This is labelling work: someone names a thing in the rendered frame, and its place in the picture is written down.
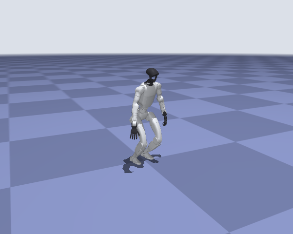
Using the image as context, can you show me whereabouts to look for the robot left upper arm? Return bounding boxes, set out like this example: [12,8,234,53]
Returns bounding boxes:
[155,82,163,102]

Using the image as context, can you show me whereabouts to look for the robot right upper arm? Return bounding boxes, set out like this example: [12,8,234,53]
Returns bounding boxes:
[132,86,144,109]

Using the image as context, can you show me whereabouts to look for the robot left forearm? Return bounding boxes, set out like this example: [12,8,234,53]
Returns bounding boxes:
[159,100,167,114]

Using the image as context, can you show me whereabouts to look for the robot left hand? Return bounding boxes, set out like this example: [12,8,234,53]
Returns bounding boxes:
[162,111,167,126]

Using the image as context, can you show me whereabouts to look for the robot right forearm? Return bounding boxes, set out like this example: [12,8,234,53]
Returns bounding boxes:
[132,104,138,126]

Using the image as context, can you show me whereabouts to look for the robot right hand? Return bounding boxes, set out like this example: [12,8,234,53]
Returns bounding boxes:
[130,125,140,140]

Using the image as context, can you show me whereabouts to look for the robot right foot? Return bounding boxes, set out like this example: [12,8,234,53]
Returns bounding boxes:
[130,156,141,165]

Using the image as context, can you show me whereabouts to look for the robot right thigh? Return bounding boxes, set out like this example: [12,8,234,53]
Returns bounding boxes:
[129,115,148,148]

